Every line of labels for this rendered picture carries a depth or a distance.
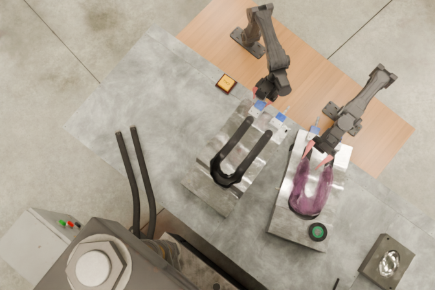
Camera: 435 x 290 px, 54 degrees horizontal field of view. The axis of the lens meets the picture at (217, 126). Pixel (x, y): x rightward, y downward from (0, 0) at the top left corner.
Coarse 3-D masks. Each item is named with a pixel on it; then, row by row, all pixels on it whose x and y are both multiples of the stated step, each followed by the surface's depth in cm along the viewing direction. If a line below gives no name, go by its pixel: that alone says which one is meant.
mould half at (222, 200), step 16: (240, 112) 200; (224, 128) 198; (256, 128) 198; (272, 128) 198; (288, 128) 198; (208, 144) 192; (224, 144) 195; (240, 144) 197; (272, 144) 196; (208, 160) 189; (224, 160) 190; (240, 160) 192; (256, 160) 194; (192, 176) 195; (208, 176) 195; (192, 192) 195; (208, 192) 193; (224, 192) 193; (240, 192) 189; (224, 208) 191
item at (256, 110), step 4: (264, 100) 196; (256, 104) 196; (260, 104) 196; (264, 104) 195; (252, 108) 196; (256, 108) 196; (260, 108) 196; (248, 112) 197; (252, 112) 196; (256, 112) 196; (260, 112) 195; (256, 116) 196
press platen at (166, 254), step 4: (156, 240) 146; (160, 240) 146; (160, 244) 146; (164, 244) 146; (164, 248) 145; (168, 248) 147; (164, 252) 145; (168, 252) 145; (164, 256) 144; (168, 256) 145; (168, 260) 145; (172, 260) 148; (172, 264) 145
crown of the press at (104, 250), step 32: (96, 224) 78; (64, 256) 76; (96, 256) 71; (128, 256) 76; (160, 256) 94; (64, 288) 75; (96, 288) 71; (128, 288) 75; (160, 288) 75; (192, 288) 90
